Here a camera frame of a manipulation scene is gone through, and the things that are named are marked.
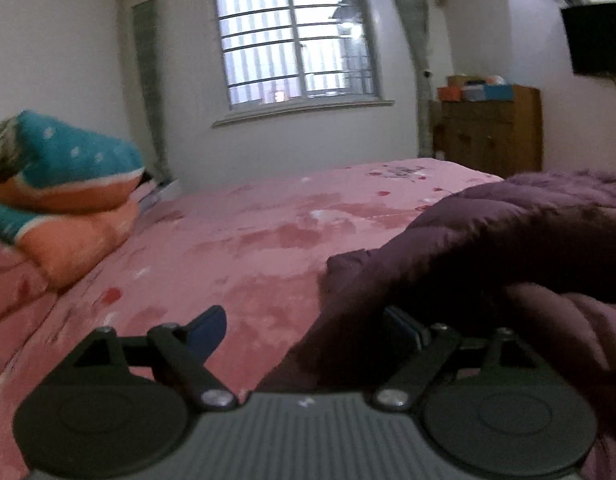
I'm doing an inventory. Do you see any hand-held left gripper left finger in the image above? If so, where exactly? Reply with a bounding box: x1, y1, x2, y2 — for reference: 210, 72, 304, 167
70, 305, 239, 411

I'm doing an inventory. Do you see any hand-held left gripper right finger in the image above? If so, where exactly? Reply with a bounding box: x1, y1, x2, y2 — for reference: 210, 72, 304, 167
373, 305, 538, 409

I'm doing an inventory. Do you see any purple down jacket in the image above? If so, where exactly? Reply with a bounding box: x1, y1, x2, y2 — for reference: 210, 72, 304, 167
258, 167, 616, 480

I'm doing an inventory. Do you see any bed with pink printed sheet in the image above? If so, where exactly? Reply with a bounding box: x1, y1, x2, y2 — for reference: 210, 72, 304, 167
0, 157, 508, 480

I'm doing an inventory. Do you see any teal and orange pillow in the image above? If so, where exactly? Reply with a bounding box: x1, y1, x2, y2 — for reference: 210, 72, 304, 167
0, 110, 145, 215
0, 199, 140, 292

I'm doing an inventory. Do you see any wooden cabinet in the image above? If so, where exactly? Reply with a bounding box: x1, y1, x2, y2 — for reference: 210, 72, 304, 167
432, 85, 544, 173

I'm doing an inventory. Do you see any grey curtain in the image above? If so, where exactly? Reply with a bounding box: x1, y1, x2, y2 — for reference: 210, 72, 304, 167
130, 0, 173, 182
387, 0, 437, 158

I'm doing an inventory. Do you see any blue box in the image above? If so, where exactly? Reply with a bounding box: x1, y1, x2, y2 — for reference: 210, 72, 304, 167
482, 83, 514, 102

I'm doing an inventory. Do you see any floral quilt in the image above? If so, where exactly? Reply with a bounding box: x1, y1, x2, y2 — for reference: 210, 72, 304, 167
0, 115, 24, 183

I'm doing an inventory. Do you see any barred window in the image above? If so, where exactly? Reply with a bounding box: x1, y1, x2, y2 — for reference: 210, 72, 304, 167
208, 0, 395, 128

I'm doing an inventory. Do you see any black wall television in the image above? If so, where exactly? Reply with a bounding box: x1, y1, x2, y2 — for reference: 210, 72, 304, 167
560, 2, 616, 79

